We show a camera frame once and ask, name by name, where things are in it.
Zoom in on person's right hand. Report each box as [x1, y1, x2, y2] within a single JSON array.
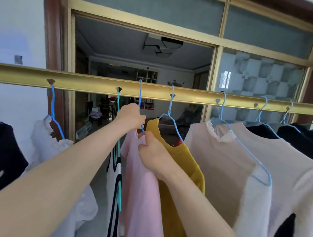
[[137, 132, 179, 182]]

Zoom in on person's left hand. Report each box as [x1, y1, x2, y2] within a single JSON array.
[[115, 103, 147, 132]]

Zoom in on mustard yellow t-shirt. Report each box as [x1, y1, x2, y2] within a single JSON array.
[[146, 118, 205, 237]]

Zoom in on teal wire hanger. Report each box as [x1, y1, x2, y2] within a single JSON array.
[[116, 91, 122, 213]]

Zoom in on pink t-shirt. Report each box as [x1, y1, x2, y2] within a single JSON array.
[[119, 129, 164, 237]]

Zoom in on gold clothes rail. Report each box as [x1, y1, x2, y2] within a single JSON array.
[[0, 63, 313, 116]]

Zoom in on white lace blouse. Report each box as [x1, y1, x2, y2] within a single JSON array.
[[21, 118, 99, 237]]

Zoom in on black t-shirt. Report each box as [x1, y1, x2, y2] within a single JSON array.
[[0, 121, 29, 191]]

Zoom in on pale pink blouse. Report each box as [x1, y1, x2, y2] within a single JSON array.
[[215, 122, 313, 237]]

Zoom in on black shorts with logo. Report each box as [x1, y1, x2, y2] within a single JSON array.
[[277, 123, 313, 159]]

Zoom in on person's right forearm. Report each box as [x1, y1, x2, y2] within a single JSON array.
[[161, 168, 236, 237]]

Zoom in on person's left forearm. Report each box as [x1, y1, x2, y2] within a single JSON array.
[[0, 119, 127, 237]]

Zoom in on ceiling lamp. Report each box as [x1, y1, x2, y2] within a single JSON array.
[[143, 33, 184, 59]]

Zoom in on white paper notice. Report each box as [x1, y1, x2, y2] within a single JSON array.
[[0, 34, 27, 66]]

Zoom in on gold framed glass door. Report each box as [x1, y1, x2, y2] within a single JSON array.
[[67, 0, 313, 122]]

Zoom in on indoor wall shelf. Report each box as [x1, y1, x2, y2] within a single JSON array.
[[134, 69, 158, 111]]

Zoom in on brown door frame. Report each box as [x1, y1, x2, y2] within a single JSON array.
[[44, 0, 71, 142]]

